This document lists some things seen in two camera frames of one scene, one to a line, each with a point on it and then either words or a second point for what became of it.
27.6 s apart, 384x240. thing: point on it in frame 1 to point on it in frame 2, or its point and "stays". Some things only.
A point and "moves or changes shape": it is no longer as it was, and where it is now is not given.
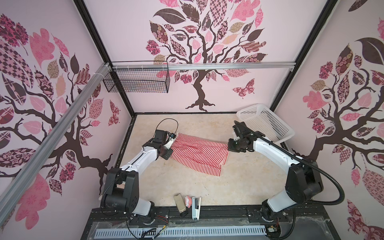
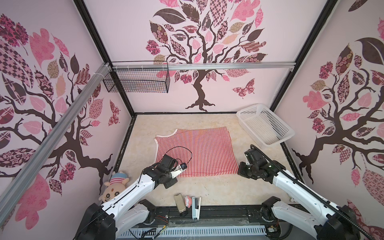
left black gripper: x=166 y=156 to x=172 y=182
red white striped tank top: x=205 y=156 moves or changes shape
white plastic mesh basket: x=261 y=120 stays
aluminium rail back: x=191 y=66 stays
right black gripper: x=230 y=147 to x=240 y=170
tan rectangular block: x=180 y=202 stays
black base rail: x=253 y=214 stays
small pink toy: x=188 y=201 stays
